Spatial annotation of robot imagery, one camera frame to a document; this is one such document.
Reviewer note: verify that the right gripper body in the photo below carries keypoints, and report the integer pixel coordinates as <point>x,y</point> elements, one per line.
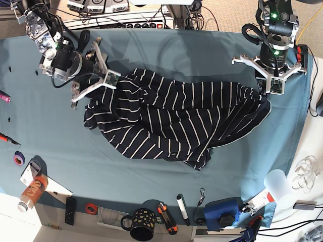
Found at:
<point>85,73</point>

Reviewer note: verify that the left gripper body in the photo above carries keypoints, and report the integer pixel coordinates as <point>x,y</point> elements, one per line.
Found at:
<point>272,65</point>

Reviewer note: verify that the navy white striped t-shirt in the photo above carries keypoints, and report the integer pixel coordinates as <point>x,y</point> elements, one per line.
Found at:
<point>151,117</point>

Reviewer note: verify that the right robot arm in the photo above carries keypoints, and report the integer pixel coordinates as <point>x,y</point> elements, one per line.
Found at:
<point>44,28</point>

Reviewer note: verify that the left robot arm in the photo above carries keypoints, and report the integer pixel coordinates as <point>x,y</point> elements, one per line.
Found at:
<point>277,26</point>

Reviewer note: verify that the black red clamp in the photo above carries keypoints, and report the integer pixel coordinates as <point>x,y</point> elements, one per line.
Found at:
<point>302,52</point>

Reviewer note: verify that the power strip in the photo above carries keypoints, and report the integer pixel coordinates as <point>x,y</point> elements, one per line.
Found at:
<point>150,25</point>

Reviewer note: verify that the blue table cloth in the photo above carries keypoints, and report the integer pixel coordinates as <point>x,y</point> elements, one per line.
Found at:
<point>40,118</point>

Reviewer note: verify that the translucent plastic cup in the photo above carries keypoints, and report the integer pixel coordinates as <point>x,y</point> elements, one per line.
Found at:
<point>280,189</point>

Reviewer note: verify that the purple tape roll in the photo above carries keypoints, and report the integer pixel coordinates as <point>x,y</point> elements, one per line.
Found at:
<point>19,158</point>

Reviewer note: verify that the white phone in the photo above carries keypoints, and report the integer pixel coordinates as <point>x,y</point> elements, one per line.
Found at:
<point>30,172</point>

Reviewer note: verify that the black remote control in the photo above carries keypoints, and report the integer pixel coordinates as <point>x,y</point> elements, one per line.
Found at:
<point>70,210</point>

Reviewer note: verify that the orange tape roll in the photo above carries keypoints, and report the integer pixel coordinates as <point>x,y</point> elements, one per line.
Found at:
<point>91,209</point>

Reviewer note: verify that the blue box with knob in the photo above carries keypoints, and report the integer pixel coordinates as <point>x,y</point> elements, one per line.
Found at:
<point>221,215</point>

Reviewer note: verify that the orange drink bottle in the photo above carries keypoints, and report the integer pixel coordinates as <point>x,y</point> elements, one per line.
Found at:
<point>32,193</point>

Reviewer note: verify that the white marker pen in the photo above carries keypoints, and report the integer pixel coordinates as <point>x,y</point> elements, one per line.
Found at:
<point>182,208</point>

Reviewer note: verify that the black yellow patterned mug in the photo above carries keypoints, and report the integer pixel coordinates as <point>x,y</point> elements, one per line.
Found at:
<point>141,225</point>

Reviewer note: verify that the orange black utility knife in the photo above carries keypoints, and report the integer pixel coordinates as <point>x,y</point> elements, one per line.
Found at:
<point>168,220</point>

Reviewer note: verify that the blue handled clamp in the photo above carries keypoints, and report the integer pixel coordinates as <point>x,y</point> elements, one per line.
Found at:
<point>250,233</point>

